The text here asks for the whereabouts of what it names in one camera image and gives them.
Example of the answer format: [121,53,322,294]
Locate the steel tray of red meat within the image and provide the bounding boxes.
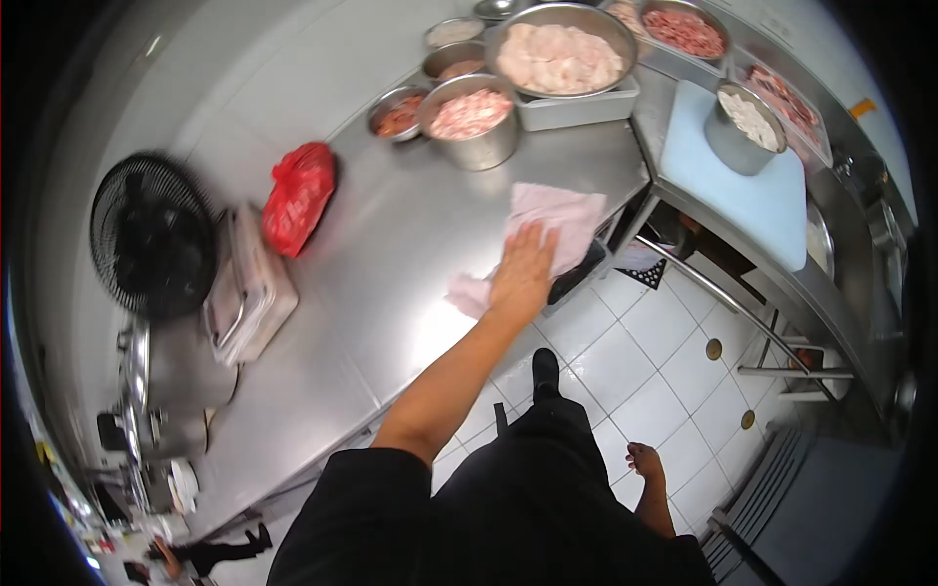
[636,0,734,82]

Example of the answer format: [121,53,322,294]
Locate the rectangular steel tray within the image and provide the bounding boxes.
[513,73,643,133]

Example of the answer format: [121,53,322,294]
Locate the wrapped tray of meat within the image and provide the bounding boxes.
[736,62,835,168]

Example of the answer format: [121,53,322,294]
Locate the steel rail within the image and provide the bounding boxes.
[634,234,816,376]

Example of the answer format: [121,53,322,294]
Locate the white plate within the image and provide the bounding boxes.
[166,459,201,515]

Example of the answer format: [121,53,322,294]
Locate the pink cloth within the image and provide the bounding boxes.
[443,182,609,321]

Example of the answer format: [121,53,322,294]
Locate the person's body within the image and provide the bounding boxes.
[267,410,717,586]

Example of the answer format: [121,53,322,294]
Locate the grey slatted crate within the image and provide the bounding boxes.
[700,425,904,586]

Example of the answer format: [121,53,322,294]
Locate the small bowl of red meat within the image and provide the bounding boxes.
[366,84,432,143]

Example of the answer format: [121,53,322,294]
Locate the black box under table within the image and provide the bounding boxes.
[545,237,610,308]

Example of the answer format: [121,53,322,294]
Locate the steel pot of white pieces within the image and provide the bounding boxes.
[703,79,789,177]

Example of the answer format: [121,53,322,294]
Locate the red plastic bag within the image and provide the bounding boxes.
[261,141,339,259]

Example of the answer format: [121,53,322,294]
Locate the large steel pot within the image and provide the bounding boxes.
[116,315,240,464]

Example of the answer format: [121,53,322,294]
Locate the white cutting board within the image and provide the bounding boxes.
[659,79,809,274]

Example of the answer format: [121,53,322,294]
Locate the black fan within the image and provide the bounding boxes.
[88,151,219,320]

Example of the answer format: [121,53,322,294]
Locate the large bowl of pale meat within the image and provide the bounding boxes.
[484,2,639,101]

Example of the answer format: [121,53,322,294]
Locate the empty steel bowl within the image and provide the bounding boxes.
[472,0,537,22]

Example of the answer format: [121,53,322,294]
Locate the person's legs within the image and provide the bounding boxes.
[492,347,611,488]

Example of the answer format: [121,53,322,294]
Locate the person's left hand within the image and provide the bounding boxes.
[487,220,562,317]

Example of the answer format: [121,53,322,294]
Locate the steel bowl of pale filling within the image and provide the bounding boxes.
[424,17,487,49]

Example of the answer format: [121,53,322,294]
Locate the steel pot of minced meat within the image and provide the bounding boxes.
[415,73,522,172]

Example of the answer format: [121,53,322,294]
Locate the steel bowl of pink meat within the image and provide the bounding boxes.
[421,40,489,82]

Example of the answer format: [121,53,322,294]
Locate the person's right hand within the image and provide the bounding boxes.
[625,441,667,486]

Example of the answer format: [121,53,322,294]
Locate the person's left fingers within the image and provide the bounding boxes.
[503,220,562,259]

